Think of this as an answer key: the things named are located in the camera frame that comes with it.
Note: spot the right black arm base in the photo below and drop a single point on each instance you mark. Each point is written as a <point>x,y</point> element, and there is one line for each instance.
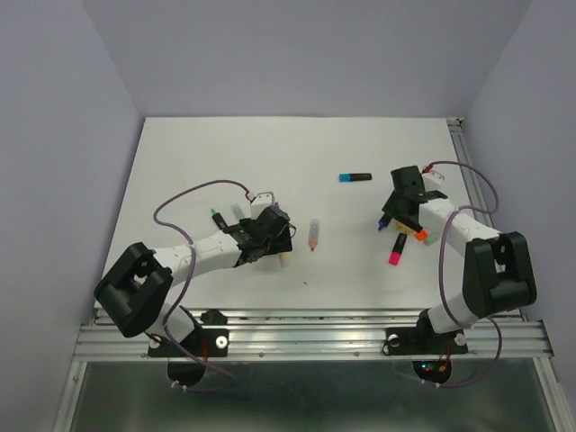
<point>421,340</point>

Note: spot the green highlighter black body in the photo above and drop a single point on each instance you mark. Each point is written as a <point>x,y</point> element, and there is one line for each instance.
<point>218,219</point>

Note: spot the yellow highlighter cap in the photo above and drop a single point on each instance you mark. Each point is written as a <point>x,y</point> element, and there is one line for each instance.
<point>403,228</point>

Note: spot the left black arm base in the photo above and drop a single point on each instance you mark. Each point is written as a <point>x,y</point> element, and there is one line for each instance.
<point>189,345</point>

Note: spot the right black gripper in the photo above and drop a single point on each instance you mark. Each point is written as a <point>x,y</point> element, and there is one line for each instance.
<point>391,206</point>

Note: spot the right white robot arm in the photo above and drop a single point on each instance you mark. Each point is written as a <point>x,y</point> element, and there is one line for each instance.
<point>497,269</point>

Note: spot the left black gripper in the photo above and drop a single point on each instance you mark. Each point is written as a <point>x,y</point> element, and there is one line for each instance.
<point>282,243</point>

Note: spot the aluminium front rail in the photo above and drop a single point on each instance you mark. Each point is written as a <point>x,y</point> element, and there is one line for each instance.
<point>259,335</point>

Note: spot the orange highlighter cap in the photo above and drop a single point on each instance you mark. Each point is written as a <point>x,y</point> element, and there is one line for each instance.
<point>422,235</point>

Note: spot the blue highlighter black body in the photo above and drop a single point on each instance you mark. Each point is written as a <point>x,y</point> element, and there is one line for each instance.
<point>354,177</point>

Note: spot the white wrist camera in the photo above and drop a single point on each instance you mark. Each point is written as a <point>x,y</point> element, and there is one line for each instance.
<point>259,202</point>
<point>433,180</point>

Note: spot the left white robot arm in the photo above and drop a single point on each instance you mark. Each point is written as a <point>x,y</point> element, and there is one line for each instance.
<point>134,291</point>

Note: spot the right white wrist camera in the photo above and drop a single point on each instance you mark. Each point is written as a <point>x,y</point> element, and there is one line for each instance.
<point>433,180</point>

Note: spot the yellow pastel highlighter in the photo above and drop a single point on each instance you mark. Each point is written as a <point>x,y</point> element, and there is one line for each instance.
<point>285,259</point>

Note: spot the mint highlighter cap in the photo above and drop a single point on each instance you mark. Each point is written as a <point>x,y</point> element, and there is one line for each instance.
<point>431,239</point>

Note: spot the mint pastel highlighter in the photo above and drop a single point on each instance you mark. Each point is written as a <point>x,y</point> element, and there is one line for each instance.
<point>238,211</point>

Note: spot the purple highlighter black body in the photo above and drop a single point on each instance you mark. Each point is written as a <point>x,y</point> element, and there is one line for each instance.
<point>384,221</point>

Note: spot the peach pastel highlighter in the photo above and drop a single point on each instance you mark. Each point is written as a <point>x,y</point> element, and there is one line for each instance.
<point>314,231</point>

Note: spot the pink highlighter black body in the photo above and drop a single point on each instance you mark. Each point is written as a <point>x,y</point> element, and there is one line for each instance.
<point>397,249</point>

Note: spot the aluminium rail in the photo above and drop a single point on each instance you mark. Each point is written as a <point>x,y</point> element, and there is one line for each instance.
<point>479,193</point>
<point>259,335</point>

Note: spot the aluminium right side rail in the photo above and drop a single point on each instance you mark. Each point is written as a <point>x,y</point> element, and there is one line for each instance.
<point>479,193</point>

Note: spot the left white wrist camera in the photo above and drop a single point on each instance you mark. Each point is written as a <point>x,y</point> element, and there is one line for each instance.
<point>259,202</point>

